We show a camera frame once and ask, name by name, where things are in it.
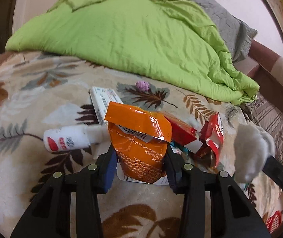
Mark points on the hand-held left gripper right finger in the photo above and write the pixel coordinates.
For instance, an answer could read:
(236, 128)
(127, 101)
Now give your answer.
(173, 176)

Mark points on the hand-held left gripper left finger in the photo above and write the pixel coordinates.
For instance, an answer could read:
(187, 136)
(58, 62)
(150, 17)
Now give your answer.
(108, 169)

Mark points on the orange plastic packet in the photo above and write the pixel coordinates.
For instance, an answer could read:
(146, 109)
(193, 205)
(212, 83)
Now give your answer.
(141, 153)

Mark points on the red plastic basket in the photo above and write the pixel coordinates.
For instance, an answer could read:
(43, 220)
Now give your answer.
(273, 222)

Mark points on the white cotton wad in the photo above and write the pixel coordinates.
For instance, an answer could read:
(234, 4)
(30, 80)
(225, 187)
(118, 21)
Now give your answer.
(250, 148)

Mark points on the red and white carton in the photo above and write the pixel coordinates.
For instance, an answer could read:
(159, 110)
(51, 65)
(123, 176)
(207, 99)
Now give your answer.
(181, 129)

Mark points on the white cardboard box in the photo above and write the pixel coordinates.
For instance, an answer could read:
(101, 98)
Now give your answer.
(101, 101)

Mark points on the teal packet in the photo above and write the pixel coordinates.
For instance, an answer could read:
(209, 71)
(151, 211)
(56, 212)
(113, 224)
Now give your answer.
(181, 151)

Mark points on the white tube with red label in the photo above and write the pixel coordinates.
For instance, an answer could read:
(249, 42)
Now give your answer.
(64, 140)

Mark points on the torn red packet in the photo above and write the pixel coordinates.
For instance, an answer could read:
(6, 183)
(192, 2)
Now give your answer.
(214, 133)

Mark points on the beige striped pillow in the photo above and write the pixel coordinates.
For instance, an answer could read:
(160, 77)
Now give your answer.
(275, 119)

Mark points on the purple pompom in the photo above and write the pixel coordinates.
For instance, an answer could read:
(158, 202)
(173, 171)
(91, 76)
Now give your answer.
(142, 86)

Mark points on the floral leaf print blanket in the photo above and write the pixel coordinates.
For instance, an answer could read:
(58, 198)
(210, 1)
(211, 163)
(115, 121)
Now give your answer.
(32, 99)

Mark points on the brown headboard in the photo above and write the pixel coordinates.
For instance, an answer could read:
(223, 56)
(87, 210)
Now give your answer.
(278, 72)

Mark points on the green blanket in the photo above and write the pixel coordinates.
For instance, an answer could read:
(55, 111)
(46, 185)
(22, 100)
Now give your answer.
(131, 34)

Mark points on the grey quilted pillow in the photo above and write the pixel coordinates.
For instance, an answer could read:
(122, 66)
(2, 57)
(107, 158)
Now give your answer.
(227, 17)

